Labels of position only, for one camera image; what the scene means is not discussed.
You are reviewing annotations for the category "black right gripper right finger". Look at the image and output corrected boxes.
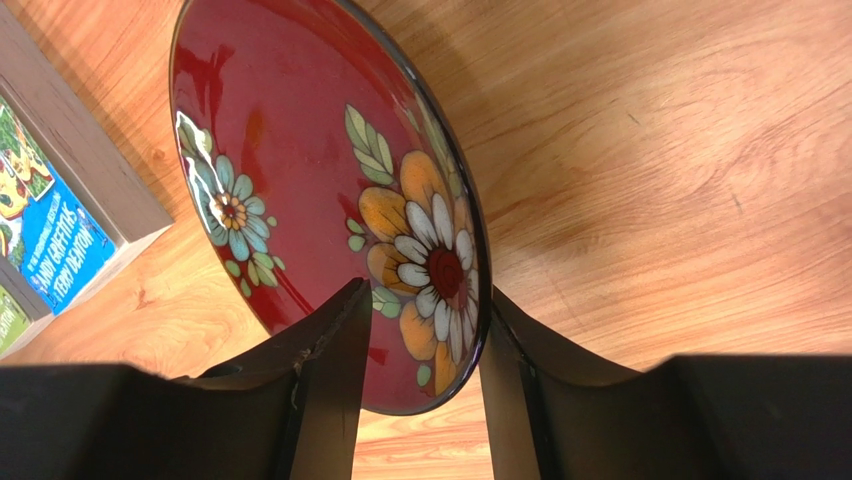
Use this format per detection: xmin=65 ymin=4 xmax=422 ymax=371
xmin=479 ymin=291 xmax=851 ymax=479

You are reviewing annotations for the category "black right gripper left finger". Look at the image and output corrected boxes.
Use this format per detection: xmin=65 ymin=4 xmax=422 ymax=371
xmin=1 ymin=278 xmax=372 ymax=479

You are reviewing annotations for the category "red floral plate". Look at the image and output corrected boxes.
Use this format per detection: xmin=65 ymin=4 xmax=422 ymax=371
xmin=169 ymin=1 xmax=492 ymax=416

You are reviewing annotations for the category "green 65-storey treehouse book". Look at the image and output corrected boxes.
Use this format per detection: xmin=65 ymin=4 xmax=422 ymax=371
xmin=1 ymin=257 xmax=54 ymax=359

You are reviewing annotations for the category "blue 26-storey treehouse book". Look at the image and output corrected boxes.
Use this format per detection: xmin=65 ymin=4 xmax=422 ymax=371
xmin=1 ymin=7 xmax=174 ymax=319

